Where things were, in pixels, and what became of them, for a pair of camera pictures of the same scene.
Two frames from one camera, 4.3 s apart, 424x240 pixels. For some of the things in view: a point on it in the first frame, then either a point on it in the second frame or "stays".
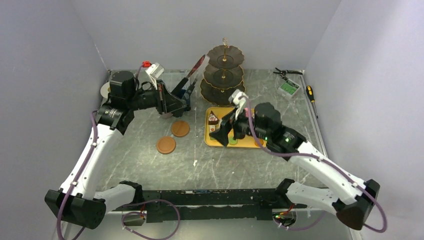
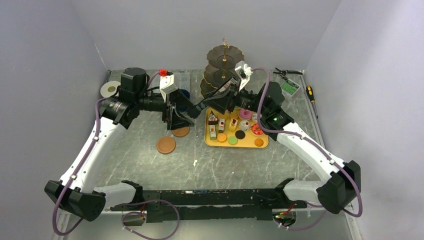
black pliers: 284,72 stays
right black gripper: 221,133 to 226,96
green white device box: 288,89 stays
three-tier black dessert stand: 224,74 stays
